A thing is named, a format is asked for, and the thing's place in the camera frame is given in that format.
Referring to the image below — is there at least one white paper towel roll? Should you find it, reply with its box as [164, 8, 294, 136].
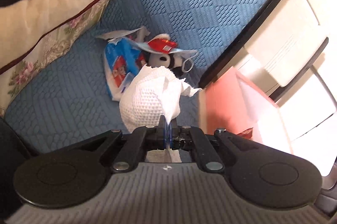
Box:
[119, 66, 201, 133]

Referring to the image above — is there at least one blue tissue pack bag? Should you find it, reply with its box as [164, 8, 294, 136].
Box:
[97, 26, 149, 102]

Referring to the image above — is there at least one black white panda plush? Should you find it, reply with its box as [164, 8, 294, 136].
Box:
[143, 34, 184, 77]

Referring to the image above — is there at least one pink storage box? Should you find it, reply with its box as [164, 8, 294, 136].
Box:
[205, 67, 292, 154]

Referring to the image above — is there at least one red glittery ornament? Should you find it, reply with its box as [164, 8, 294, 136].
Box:
[147, 38, 178, 54]

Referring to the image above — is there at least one white side cabinet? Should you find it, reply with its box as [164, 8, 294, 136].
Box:
[235, 0, 336, 176]

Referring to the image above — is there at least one blue quilted sofa cover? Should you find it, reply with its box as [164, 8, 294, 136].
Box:
[1, 0, 266, 155]

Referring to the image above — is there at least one floral beige cushion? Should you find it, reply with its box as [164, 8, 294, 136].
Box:
[1, 0, 109, 113]

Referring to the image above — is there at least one black sofa frame edge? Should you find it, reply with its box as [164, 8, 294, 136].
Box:
[198, 0, 281, 88]

